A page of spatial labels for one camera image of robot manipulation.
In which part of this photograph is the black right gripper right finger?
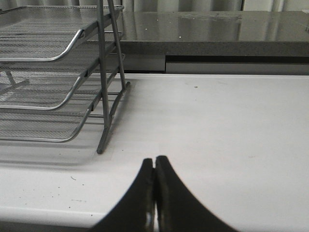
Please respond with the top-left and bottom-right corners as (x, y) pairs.
(155, 156), (236, 232)

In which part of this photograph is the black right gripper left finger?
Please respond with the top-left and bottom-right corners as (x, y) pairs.
(90, 159), (155, 232)

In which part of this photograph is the silver mesh tray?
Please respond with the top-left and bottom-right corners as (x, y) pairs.
(0, 94), (99, 143)
(0, 5), (125, 62)
(0, 53), (102, 114)

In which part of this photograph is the silver mesh bottom tray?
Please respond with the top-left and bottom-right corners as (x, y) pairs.
(0, 94), (99, 143)

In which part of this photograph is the grey stone counter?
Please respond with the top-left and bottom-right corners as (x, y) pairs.
(117, 11), (309, 75)

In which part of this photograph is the silver mesh top tray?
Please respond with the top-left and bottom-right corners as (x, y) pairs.
(0, 5), (125, 62)

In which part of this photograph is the silver metal rack frame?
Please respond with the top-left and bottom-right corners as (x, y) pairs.
(0, 0), (131, 155)

